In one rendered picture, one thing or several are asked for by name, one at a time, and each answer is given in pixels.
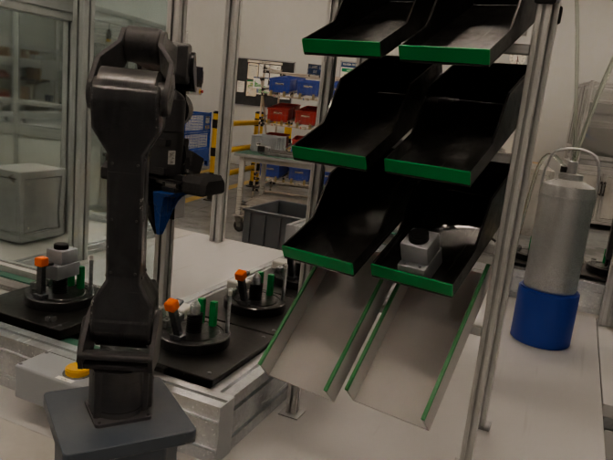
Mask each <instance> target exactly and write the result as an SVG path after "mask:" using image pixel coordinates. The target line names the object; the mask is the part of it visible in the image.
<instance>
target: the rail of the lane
mask: <svg viewBox="0 0 613 460"><path fill-rule="evenodd" d="M77 350H78V346H75V345H72V344H69V343H66V342H64V341H61V340H55V339H52V338H49V337H47V336H44V335H41V334H38V333H35V332H32V331H29V330H26V329H21V328H19V327H16V326H12V325H9V324H6V323H4V322H1V321H0V385H2V386H5V387H6V388H9V389H12V390H14V391H15V390H16V365H17V364H18V363H19V362H22V361H26V360H28V359H31V358H33V357H35V356H37V355H39V354H41V353H44V352H46V351H48V352H50V353H53V354H56V355H58V356H62V357H65V358H68V359H71V360H73V361H77ZM167 371H168V368H167V367H164V366H161V365H159V364H156V367H155V369H154V372H153V374H152V375H153V377H160V378H161V379H162V380H163V382H164V383H165V384H166V386H167V387H168V389H169V390H170V392H171V393H172V395H173V396H174V398H175V399H176V401H177V402H178V403H179V405H180V406H181V407H182V409H183V410H184V411H185V413H186V414H187V416H188V417H189V419H190V420H191V421H192V423H193V425H194V426H195V428H196V436H195V442H194V443H192V444H185V445H180V446H178V447H177V451H178V452H181V453H183V454H186V455H189V456H192V457H195V458H197V459H200V460H222V459H223V458H225V457H226V456H227V455H228V454H229V453H230V451H231V440H232V429H233V418H234V397H233V396H232V395H229V394H226V393H223V392H218V391H215V390H212V389H209V388H206V387H203V386H201V385H198V384H194V383H191V382H187V381H184V380H181V379H178V378H175V377H172V376H169V375H167Z"/></svg>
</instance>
